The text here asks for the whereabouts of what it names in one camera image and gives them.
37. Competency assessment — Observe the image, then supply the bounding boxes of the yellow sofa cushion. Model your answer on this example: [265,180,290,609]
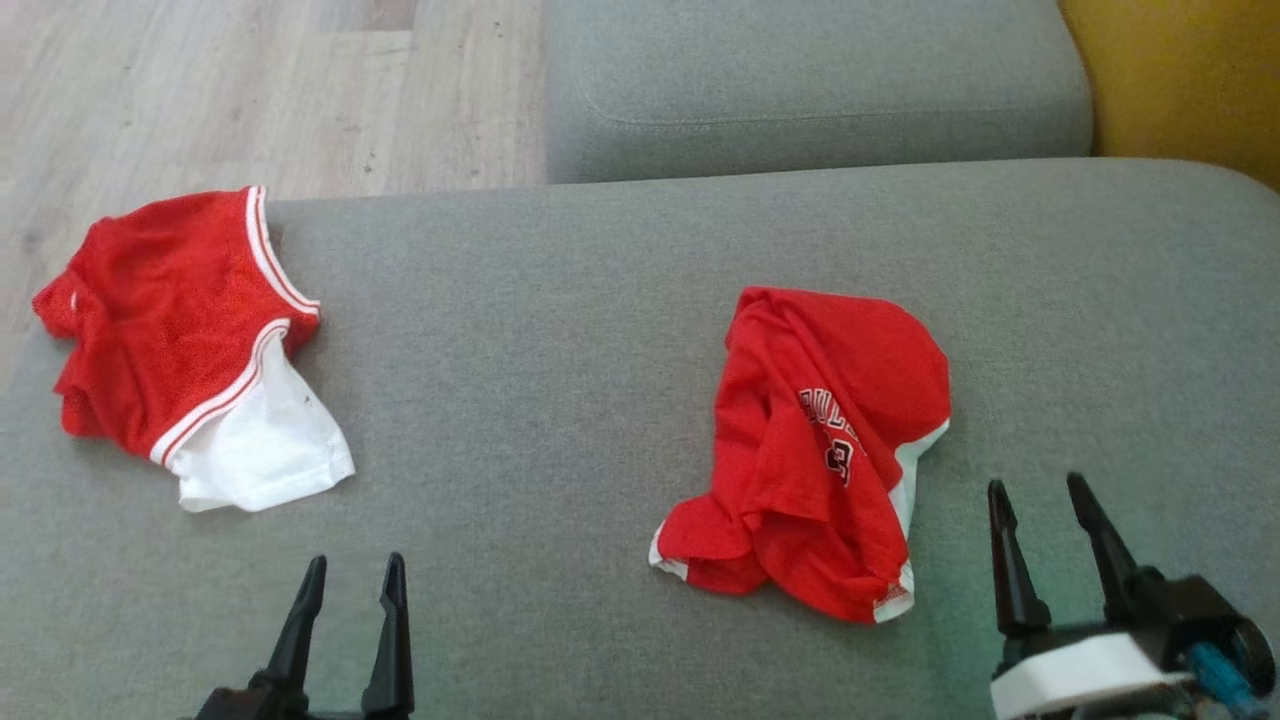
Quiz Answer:
[1058,0,1280,193]

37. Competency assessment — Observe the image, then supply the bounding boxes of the grey sofa back cushion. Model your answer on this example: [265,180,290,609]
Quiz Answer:
[543,0,1094,185]

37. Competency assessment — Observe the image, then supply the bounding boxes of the large grey sofa seat cushion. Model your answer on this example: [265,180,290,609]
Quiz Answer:
[0,157,1280,720]

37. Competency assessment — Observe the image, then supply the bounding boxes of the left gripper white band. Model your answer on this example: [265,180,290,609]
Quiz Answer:
[195,552,416,720]

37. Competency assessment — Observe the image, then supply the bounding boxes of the red basketball jersey white sleeves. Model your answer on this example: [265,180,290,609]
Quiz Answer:
[648,286,953,626]
[30,185,357,514]

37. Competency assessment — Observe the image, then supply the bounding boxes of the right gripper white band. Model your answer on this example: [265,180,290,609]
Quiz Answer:
[987,472,1277,720]

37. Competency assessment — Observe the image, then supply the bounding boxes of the blue cable connector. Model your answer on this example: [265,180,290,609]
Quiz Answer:
[1188,643,1256,716]

